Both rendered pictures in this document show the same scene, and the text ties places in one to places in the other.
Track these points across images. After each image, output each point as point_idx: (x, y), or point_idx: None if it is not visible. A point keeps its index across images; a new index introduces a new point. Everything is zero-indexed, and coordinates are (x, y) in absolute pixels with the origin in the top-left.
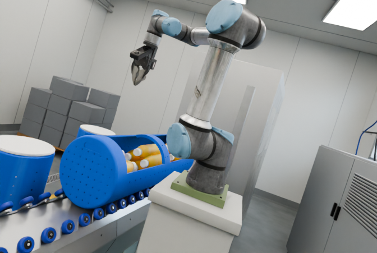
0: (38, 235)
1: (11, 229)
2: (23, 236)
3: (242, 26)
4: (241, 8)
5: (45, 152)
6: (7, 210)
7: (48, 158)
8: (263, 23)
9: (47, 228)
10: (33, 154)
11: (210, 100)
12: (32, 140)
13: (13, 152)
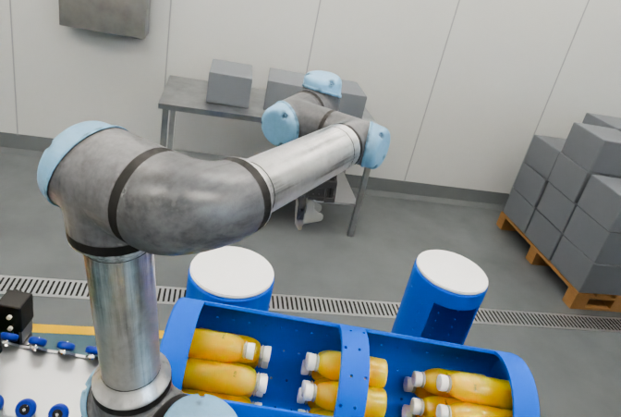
0: (76, 406)
1: (73, 380)
2: (66, 397)
3: (66, 203)
4: (59, 155)
5: (233, 292)
6: (90, 355)
7: (234, 303)
8: (137, 194)
9: (57, 405)
10: (212, 291)
11: (99, 348)
12: (258, 265)
13: (193, 279)
